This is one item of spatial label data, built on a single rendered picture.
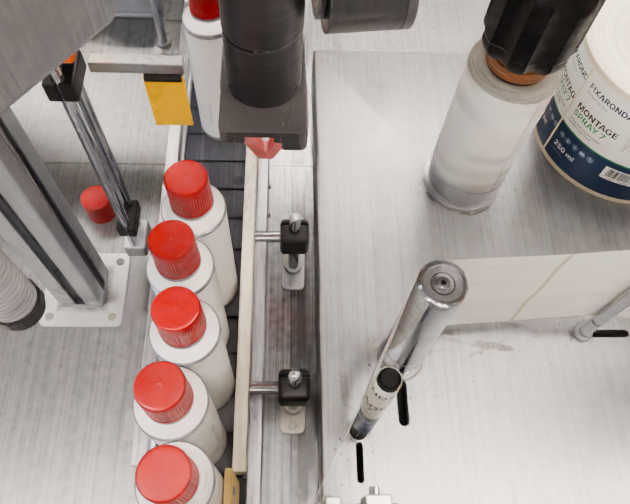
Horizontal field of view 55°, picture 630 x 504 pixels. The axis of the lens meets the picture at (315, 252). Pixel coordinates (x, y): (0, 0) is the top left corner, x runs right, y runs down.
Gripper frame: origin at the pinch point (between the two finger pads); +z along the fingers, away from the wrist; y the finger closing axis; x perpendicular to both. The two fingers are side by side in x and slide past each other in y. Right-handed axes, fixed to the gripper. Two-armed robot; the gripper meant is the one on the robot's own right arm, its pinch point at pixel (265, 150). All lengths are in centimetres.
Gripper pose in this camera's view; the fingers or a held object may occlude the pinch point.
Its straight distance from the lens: 55.6
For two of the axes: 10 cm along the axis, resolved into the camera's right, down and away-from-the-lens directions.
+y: -0.2, -8.9, 4.5
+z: -0.6, 4.5, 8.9
